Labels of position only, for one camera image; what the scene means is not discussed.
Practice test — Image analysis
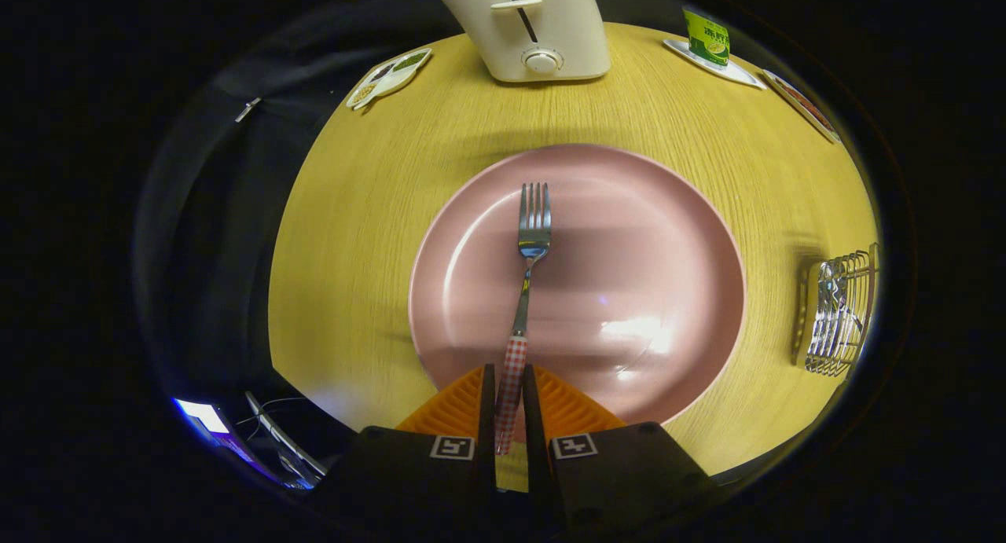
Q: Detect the panda condiment dish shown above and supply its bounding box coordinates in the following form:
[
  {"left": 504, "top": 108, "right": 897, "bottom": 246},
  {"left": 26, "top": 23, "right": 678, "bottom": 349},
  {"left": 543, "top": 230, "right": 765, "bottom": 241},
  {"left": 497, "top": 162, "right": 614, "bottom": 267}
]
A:
[{"left": 346, "top": 47, "right": 434, "bottom": 112}]

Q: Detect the pink plate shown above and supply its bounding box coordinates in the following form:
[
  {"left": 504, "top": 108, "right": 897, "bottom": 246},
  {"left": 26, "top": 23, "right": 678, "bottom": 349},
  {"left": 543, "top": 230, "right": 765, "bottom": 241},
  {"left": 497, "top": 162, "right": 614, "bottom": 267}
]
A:
[{"left": 408, "top": 143, "right": 747, "bottom": 427}]

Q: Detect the white toaster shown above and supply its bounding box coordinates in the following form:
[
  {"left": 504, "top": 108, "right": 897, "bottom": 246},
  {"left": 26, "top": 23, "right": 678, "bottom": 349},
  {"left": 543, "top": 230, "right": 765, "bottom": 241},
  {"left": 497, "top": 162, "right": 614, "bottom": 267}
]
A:
[{"left": 441, "top": 0, "right": 612, "bottom": 84}]

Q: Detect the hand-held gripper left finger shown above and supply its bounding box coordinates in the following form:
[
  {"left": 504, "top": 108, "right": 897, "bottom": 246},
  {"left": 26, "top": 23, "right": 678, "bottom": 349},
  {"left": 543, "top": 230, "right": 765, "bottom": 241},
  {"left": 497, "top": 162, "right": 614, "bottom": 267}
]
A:
[{"left": 330, "top": 364, "right": 505, "bottom": 530}]

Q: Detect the white plate with food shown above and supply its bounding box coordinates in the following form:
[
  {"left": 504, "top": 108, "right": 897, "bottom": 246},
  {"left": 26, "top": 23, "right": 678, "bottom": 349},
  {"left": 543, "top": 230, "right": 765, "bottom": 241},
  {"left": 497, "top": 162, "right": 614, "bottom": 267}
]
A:
[{"left": 760, "top": 68, "right": 843, "bottom": 145}]

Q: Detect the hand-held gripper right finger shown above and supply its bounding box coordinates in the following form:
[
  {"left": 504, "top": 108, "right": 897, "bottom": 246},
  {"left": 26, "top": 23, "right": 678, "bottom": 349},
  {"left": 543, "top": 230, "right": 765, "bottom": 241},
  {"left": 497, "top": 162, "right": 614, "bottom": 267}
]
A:
[{"left": 523, "top": 364, "right": 724, "bottom": 533}]

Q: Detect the checkered handle metal fork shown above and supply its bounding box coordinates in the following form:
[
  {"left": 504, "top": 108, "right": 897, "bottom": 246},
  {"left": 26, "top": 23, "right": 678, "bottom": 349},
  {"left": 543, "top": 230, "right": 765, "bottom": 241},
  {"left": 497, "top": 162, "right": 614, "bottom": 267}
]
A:
[{"left": 494, "top": 182, "right": 553, "bottom": 457}]

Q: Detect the white coaster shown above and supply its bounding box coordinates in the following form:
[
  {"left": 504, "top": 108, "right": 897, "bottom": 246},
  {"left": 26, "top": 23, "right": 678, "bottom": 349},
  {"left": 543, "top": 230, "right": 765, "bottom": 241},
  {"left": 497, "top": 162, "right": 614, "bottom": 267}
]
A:
[{"left": 663, "top": 39, "right": 768, "bottom": 91}]

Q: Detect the metal drain basket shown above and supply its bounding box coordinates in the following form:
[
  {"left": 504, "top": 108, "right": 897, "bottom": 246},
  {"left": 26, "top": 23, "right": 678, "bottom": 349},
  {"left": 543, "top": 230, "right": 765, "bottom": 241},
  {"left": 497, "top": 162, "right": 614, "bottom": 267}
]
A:
[{"left": 791, "top": 243, "right": 880, "bottom": 378}]

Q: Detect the lit computer monitor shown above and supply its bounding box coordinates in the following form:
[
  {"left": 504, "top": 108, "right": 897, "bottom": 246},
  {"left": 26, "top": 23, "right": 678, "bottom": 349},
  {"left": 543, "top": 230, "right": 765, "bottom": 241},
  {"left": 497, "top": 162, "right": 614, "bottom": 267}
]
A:
[{"left": 173, "top": 398, "right": 237, "bottom": 449}]

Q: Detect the green drink bottle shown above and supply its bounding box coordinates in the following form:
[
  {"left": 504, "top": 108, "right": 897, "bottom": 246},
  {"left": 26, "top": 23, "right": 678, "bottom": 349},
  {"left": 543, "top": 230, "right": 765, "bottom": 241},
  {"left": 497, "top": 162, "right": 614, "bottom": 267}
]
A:
[{"left": 681, "top": 7, "right": 732, "bottom": 67}]

